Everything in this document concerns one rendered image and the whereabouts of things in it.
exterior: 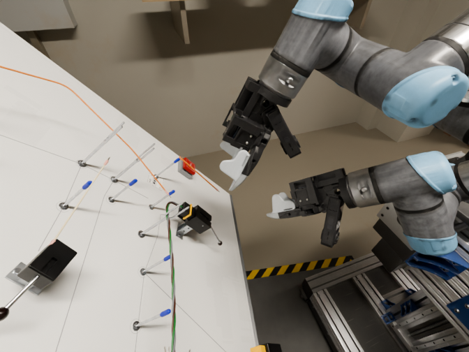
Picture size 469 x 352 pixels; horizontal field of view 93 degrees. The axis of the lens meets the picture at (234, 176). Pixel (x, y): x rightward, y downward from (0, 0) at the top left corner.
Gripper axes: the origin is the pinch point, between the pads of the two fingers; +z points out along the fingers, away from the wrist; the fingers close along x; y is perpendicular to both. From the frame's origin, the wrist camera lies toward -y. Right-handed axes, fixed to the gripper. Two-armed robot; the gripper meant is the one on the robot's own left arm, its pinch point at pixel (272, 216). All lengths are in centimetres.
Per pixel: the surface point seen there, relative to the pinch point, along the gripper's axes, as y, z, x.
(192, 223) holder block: 4.0, 14.7, 13.9
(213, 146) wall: 74, 131, -142
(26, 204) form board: 14.5, 17.0, 43.4
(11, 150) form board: 24, 20, 44
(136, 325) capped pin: -9.7, 12.7, 32.9
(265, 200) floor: 0, 79, -132
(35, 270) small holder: 4.7, 6.3, 45.4
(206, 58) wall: 131, 74, -95
